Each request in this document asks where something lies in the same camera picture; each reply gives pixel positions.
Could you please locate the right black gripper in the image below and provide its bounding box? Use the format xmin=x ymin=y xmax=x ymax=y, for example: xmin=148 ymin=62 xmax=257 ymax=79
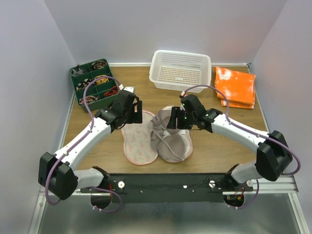
xmin=166 ymin=106 xmax=196 ymax=130

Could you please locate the taupe bra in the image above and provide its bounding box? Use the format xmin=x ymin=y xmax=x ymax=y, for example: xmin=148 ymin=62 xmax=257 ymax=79
xmin=150 ymin=106 xmax=193 ymax=163

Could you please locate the green compartment tray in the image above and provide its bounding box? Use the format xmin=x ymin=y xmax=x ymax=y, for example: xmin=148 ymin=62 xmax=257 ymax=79
xmin=69 ymin=58 xmax=119 ymax=112

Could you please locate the pink floral laundry bag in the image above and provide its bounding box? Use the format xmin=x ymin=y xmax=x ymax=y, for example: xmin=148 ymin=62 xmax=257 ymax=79
xmin=121 ymin=106 xmax=193 ymax=165

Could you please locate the white plastic basket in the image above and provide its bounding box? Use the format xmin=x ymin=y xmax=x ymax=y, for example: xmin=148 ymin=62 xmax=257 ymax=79
xmin=149 ymin=50 xmax=212 ymax=93

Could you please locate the orange white cloth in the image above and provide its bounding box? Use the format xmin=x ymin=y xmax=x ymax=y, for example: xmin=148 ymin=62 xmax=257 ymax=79
xmin=214 ymin=67 xmax=256 ymax=109

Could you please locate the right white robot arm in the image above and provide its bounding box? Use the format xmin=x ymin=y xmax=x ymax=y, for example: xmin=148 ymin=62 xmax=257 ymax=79
xmin=167 ymin=95 xmax=293 ymax=191

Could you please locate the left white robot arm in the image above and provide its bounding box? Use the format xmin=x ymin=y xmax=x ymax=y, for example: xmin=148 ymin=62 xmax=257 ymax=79
xmin=38 ymin=87 xmax=142 ymax=200

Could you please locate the black floral scrunchie bottom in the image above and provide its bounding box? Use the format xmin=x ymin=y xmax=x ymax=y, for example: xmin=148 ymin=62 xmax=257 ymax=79
xmin=78 ymin=96 xmax=99 ymax=106

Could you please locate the black floral scrunchie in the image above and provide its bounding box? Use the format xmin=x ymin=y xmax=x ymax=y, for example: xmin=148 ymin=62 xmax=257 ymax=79
xmin=78 ymin=96 xmax=99 ymax=106
xmin=91 ymin=60 xmax=108 ymax=71

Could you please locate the black floral scrunchie top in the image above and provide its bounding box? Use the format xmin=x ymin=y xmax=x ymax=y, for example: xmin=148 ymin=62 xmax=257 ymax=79
xmin=91 ymin=60 xmax=108 ymax=71

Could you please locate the black white dotted scrunchie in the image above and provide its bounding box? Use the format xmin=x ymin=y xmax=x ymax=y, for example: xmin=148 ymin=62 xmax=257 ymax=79
xmin=75 ymin=79 xmax=95 ymax=91

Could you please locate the grey item in tray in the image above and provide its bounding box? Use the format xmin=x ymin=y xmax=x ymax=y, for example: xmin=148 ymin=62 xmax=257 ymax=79
xmin=70 ymin=65 xmax=84 ymax=77

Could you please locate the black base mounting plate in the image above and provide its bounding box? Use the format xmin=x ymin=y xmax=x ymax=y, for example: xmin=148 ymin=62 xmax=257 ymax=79
xmin=81 ymin=173 xmax=253 ymax=208

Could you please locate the orange black hair tie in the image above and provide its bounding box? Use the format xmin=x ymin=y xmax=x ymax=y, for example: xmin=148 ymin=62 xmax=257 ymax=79
xmin=104 ymin=86 xmax=119 ymax=98

